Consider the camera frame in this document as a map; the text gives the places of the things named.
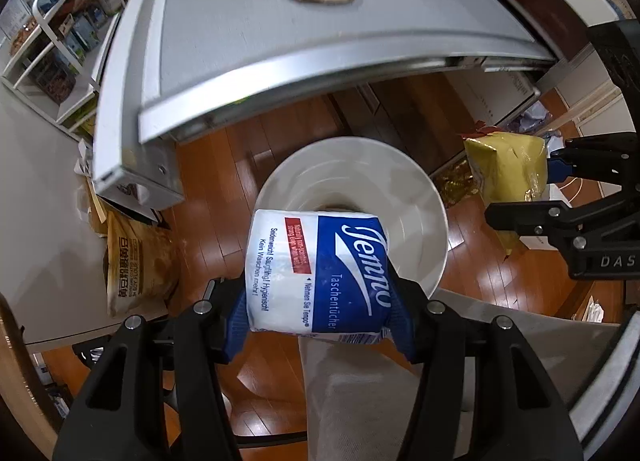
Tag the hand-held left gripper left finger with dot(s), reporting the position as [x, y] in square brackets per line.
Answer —
[236, 326]

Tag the white cardboard box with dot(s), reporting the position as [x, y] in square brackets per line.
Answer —
[490, 96]

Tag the white round plastic bin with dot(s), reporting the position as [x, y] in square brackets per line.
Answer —
[350, 166]

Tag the assorted packaged goods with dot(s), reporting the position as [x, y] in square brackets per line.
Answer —
[82, 36]

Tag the white panelled cabinet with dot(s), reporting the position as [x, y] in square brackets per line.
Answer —
[585, 86]

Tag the grey table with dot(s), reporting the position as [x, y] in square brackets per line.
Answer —
[240, 31]

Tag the brown paper sack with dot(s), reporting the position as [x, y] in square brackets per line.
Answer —
[140, 261]

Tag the white low cabinet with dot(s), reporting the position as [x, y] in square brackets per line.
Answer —
[45, 221]

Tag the blue and white tissue pack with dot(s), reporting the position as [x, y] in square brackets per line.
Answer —
[320, 271]

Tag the crumpled clear plastic bag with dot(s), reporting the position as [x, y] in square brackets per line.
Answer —
[535, 116]

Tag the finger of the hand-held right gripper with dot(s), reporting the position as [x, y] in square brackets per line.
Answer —
[520, 216]
[557, 166]

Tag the flat cardboard pieces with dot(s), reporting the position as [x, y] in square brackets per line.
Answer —
[90, 191]

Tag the gold foil wrapping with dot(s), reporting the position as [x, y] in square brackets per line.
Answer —
[455, 183]

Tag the yellow snack bag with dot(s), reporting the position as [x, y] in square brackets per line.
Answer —
[505, 166]

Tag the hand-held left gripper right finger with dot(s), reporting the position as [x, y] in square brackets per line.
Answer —
[402, 323]

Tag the person's grey pants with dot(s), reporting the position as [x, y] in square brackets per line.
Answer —
[350, 391]

